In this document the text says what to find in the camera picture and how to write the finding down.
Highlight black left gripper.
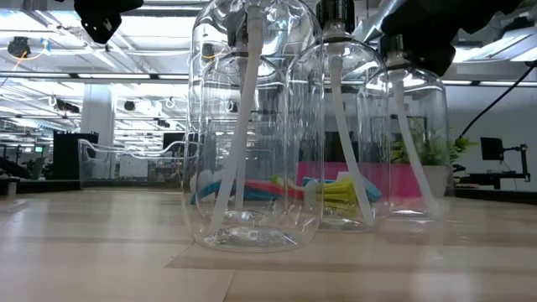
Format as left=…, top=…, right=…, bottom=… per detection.
left=73, top=0, right=144, bottom=45

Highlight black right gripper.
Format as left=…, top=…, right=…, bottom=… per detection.
left=380, top=0, right=524, bottom=78

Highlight green dish brush yellow bristles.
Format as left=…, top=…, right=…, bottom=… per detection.
left=270, top=174, right=370, bottom=219

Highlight black monitor on arm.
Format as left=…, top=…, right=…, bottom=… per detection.
left=480, top=137, right=532, bottom=184

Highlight black ceiling device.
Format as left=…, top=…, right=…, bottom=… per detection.
left=7, top=36, right=31, bottom=59

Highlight green plant in white pot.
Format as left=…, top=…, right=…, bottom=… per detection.
left=389, top=117, right=479, bottom=198

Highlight clear shallow plastic tray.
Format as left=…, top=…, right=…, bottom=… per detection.
left=77, top=138, right=198, bottom=189

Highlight pink plastic tray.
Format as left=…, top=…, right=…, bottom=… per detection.
left=295, top=162, right=423, bottom=199

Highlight black background desk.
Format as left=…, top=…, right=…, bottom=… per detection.
left=452, top=171, right=532, bottom=190

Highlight black cabinet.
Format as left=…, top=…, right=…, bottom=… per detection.
left=53, top=132, right=100, bottom=181

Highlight black screen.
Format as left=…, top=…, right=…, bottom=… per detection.
left=162, top=132, right=189, bottom=159

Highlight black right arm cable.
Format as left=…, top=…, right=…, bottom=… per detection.
left=456, top=61, right=537, bottom=142

